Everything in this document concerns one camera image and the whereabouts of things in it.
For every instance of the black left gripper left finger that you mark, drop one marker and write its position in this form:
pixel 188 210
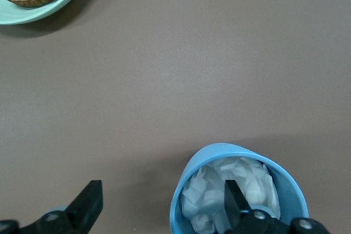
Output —
pixel 82 212

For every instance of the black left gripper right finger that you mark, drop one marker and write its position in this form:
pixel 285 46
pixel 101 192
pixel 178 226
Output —
pixel 238 214

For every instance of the white tissue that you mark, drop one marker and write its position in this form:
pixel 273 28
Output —
pixel 208 190

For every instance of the blue plastic cup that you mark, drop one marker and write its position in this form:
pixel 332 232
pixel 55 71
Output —
pixel 290 190

